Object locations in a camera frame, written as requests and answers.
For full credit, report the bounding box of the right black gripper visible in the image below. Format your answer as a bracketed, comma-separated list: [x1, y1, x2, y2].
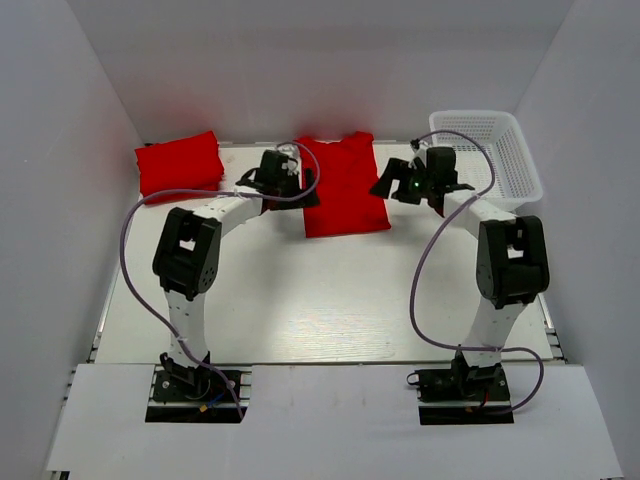
[370, 158, 436, 205]

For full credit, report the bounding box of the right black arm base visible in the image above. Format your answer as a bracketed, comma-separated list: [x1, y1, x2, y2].
[406, 368, 514, 426]

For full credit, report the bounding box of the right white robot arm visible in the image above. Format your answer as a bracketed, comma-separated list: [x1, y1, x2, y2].
[370, 146, 550, 399]

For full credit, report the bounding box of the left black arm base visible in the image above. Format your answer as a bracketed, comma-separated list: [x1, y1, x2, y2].
[145, 366, 242, 425]

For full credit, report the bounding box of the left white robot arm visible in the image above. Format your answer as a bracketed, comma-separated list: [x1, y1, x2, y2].
[152, 150, 319, 399]

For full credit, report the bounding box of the folded red t shirt stack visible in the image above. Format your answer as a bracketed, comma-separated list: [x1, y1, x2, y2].
[135, 130, 224, 197]

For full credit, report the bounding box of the white plastic basket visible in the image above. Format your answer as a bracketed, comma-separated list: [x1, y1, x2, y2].
[429, 110, 543, 211]

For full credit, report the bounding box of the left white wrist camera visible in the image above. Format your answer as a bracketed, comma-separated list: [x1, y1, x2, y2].
[276, 144, 300, 175]

